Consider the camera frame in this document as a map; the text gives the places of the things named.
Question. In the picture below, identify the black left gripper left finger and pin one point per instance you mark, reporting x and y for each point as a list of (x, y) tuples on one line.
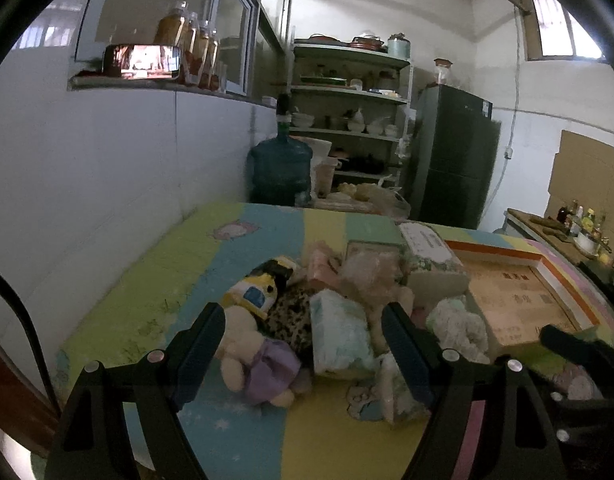
[(93, 440)]

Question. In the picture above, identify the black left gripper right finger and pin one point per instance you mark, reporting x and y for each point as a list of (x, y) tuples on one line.
[(486, 421)]

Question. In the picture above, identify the white fluffy toy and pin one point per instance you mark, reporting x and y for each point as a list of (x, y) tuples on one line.
[(459, 329)]

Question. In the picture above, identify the cream teddy bear purple dress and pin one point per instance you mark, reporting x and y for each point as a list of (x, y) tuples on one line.
[(261, 369)]

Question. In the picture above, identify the yellow black plush doll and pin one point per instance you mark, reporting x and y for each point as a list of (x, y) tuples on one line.
[(258, 291)]

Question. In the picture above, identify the light green tissue pack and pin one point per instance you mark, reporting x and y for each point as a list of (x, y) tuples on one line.
[(341, 339)]

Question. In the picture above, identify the leopard print soft toy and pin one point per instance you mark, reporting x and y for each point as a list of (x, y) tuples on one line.
[(289, 321)]

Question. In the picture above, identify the orange rimmed cardboard tray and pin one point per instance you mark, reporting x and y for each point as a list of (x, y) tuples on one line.
[(517, 293)]

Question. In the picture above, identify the kitchen counter with bottles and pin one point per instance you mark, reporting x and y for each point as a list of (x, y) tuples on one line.
[(551, 233)]

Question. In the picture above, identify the colourful foam play mat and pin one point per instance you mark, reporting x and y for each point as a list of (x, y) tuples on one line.
[(196, 262)]

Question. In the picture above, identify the floral tissue box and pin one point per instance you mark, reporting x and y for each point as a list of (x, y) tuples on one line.
[(435, 272)]

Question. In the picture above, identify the pink plush in plastic bag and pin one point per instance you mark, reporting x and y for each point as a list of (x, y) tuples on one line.
[(372, 274)]

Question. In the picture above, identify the dark green refrigerator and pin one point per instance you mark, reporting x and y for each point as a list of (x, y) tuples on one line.
[(455, 147)]

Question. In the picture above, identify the plastic bag of food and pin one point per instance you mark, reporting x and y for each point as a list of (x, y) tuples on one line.
[(365, 198)]

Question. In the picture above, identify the blue water jug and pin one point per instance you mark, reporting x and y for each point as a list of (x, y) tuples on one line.
[(279, 169)]

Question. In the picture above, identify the window with bars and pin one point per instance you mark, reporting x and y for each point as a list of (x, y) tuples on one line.
[(552, 33)]

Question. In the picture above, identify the small tv screen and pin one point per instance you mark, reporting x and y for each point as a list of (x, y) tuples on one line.
[(142, 61)]

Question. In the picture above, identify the white metal shelf rack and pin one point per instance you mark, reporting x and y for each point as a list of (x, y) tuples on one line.
[(357, 96)]

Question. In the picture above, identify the jars of amber liquid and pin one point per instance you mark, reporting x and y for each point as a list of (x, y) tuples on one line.
[(198, 46)]

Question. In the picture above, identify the brown cardboard wall sheet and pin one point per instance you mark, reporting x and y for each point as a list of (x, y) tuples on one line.
[(583, 170)]

